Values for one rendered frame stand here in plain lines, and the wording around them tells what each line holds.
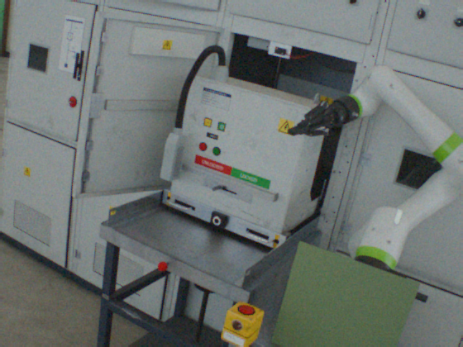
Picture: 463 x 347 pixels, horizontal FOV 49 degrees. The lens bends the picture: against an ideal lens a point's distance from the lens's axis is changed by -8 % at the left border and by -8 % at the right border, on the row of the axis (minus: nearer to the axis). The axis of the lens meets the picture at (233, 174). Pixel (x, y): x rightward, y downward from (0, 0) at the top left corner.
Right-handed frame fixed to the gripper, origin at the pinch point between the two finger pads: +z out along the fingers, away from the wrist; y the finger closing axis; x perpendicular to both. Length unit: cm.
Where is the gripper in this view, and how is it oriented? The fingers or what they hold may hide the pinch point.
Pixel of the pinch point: (298, 129)
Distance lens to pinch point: 175.7
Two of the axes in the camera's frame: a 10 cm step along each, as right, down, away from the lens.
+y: 0.8, 8.8, 4.7
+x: -6.1, -3.3, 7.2
